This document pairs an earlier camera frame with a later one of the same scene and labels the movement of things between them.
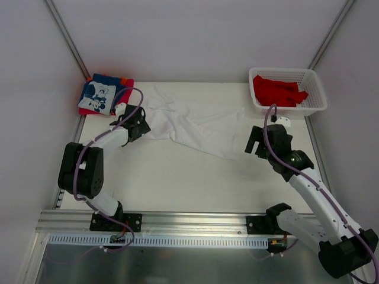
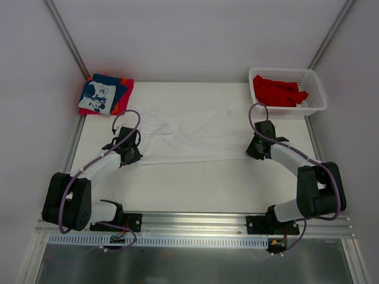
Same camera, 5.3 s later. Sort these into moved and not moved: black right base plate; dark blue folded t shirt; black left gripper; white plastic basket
Moved: black left gripper
Not moved: white plastic basket; dark blue folded t shirt; black right base plate
